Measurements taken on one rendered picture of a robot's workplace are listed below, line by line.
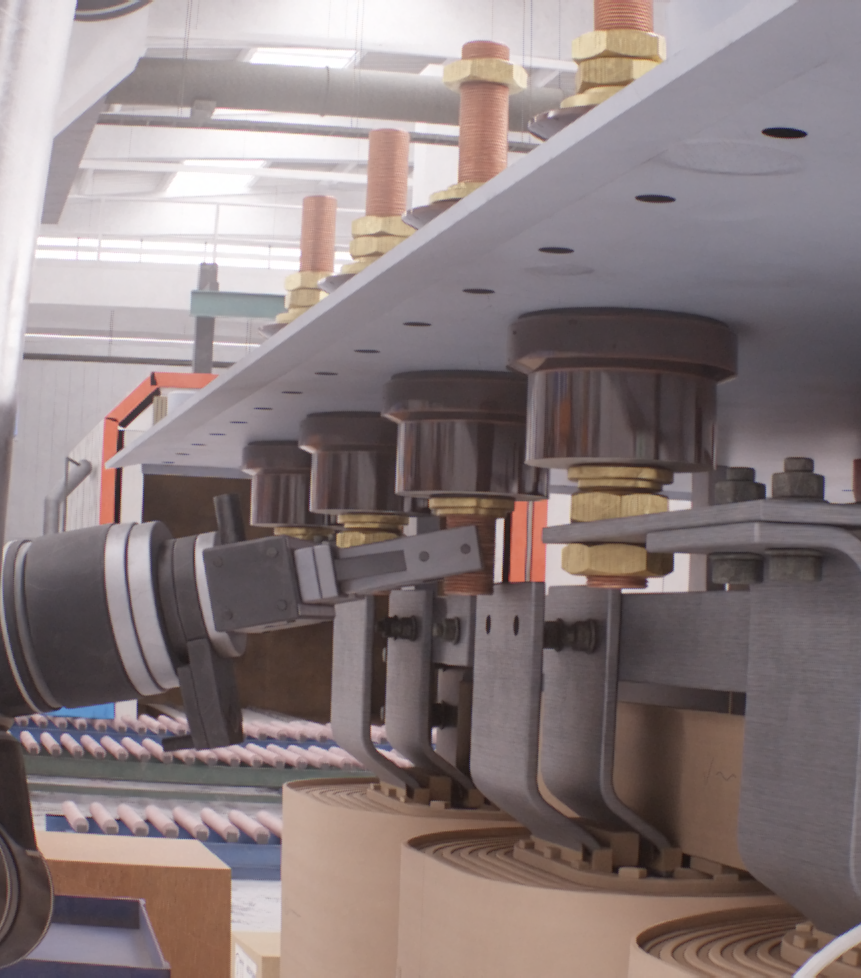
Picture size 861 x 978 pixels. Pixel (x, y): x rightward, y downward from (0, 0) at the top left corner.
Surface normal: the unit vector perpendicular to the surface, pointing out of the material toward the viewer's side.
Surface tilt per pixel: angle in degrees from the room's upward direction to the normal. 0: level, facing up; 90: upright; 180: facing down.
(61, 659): 115
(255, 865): 90
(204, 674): 90
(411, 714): 90
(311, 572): 90
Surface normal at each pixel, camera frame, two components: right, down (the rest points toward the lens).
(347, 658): -0.97, -0.05
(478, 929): -0.89, -0.06
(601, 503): -0.58, -0.07
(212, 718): -0.04, 0.32
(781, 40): 0.15, 0.99
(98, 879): 0.23, -0.05
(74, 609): -0.12, -0.11
